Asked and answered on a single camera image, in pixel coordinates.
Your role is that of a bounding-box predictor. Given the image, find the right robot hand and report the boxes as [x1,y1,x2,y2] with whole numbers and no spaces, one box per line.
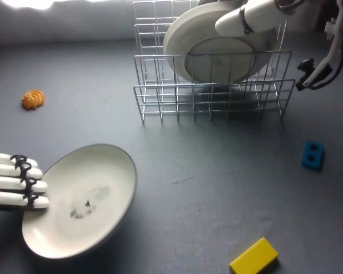
[198,0,305,37]

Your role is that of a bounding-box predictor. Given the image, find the yellow rectangular block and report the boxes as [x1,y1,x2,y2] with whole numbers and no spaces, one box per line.
[229,237,280,274]

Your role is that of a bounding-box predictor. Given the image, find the thin black cable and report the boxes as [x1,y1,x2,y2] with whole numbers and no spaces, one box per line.
[310,0,343,90]

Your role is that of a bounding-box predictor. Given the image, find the orange swirl cookie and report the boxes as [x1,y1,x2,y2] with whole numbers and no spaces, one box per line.
[21,89,46,111]

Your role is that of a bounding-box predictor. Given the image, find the blue block two holes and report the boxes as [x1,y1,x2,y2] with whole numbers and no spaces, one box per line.
[300,140,325,172]

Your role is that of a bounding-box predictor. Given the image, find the plain white plate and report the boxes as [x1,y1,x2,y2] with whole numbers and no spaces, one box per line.
[162,2,278,84]

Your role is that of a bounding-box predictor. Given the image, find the white plate dark rim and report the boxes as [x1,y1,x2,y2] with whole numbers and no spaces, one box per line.
[21,143,139,260]

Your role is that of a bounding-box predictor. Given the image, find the silver wire dish rack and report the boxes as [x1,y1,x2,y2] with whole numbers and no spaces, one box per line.
[132,0,297,125]

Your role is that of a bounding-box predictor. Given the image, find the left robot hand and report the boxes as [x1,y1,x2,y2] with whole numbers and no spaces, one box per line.
[0,151,50,212]

